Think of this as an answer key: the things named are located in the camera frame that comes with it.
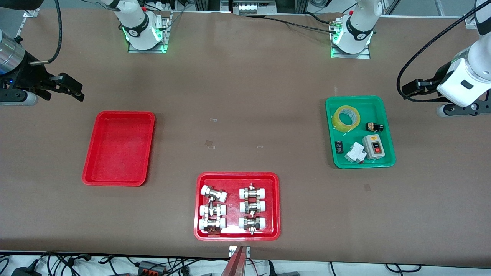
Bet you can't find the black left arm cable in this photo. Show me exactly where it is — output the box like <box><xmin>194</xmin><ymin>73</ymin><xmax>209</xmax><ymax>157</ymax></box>
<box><xmin>396</xmin><ymin>10</ymin><xmax>491</xmax><ymax>103</ymax></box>

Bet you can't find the green plastic tray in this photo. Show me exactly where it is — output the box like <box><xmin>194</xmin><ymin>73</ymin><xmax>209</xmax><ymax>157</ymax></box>
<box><xmin>325</xmin><ymin>95</ymin><xmax>396</xmax><ymax>169</ymax></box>

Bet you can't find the yellow tape roll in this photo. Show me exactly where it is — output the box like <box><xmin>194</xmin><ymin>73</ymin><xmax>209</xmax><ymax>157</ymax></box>
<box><xmin>331</xmin><ymin>105</ymin><xmax>362</xmax><ymax>133</ymax></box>

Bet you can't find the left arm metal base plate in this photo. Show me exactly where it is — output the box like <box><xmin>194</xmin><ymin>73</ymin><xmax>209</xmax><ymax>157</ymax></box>
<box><xmin>331</xmin><ymin>17</ymin><xmax>371</xmax><ymax>59</ymax></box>

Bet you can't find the white circuit breaker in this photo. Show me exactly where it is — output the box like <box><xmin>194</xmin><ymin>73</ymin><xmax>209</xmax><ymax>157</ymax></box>
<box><xmin>344</xmin><ymin>142</ymin><xmax>365</xmax><ymax>164</ymax></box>

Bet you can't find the metal fitting with white caps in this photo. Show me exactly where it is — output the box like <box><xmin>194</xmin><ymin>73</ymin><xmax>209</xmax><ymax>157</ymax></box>
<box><xmin>239</xmin><ymin>183</ymin><xmax>267</xmax><ymax>200</ymax></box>
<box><xmin>238</xmin><ymin>215</ymin><xmax>267</xmax><ymax>235</ymax></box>
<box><xmin>199</xmin><ymin>203</ymin><xmax>227</xmax><ymax>218</ymax></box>
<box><xmin>201</xmin><ymin>185</ymin><xmax>228</xmax><ymax>203</ymax></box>
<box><xmin>198</xmin><ymin>217</ymin><xmax>227</xmax><ymax>235</ymax></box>
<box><xmin>239</xmin><ymin>199</ymin><xmax>267</xmax><ymax>214</ymax></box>

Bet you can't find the black adapter with orange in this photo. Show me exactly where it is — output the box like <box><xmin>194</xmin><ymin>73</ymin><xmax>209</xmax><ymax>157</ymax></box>
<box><xmin>137</xmin><ymin>260</ymin><xmax>168</xmax><ymax>275</ymax></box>

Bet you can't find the black floor cable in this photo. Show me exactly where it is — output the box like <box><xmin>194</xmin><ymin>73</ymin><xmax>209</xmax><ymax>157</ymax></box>
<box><xmin>385</xmin><ymin>263</ymin><xmax>423</xmax><ymax>274</ymax></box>

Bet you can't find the empty red plastic tray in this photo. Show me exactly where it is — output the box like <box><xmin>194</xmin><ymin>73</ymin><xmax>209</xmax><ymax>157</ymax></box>
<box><xmin>82</xmin><ymin>111</ymin><xmax>156</xmax><ymax>187</ymax></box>

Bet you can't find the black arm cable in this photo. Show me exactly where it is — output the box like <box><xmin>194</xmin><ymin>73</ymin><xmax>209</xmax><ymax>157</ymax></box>
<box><xmin>29</xmin><ymin>0</ymin><xmax>63</xmax><ymax>66</ymax></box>
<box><xmin>396</xmin><ymin>10</ymin><xmax>491</xmax><ymax>103</ymax></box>

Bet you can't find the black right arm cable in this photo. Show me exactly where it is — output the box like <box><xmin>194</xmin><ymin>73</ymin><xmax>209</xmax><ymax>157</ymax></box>
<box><xmin>29</xmin><ymin>0</ymin><xmax>63</xmax><ymax>66</ymax></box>

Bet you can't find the grey switch box red button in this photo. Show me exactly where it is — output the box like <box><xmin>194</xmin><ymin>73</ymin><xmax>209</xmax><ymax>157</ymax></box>
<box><xmin>362</xmin><ymin>135</ymin><xmax>386</xmax><ymax>160</ymax></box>

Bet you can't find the black power adapter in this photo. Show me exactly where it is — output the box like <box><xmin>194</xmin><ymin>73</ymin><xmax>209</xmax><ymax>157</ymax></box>
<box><xmin>12</xmin><ymin>266</ymin><xmax>42</xmax><ymax>276</ymax></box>

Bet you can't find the red tray with fittings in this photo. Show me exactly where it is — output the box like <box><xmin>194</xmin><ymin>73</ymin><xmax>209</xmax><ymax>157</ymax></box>
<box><xmin>194</xmin><ymin>172</ymin><xmax>281</xmax><ymax>242</ymax></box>

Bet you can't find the white power strip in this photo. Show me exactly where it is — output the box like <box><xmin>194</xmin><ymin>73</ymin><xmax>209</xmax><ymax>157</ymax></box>
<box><xmin>238</xmin><ymin>2</ymin><xmax>277</xmax><ymax>15</ymax></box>

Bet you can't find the long black table cable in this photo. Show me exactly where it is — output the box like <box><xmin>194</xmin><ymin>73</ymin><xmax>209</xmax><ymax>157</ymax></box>
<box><xmin>264</xmin><ymin>16</ymin><xmax>335</xmax><ymax>34</ymax></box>

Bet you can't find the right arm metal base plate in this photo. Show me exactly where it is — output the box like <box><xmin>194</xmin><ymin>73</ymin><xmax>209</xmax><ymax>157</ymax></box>
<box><xmin>128</xmin><ymin>11</ymin><xmax>171</xmax><ymax>54</ymax></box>

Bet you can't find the aluminium profile beam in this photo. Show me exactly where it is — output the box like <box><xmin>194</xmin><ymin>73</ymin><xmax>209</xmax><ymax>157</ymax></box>
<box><xmin>221</xmin><ymin>245</ymin><xmax>250</xmax><ymax>276</ymax></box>

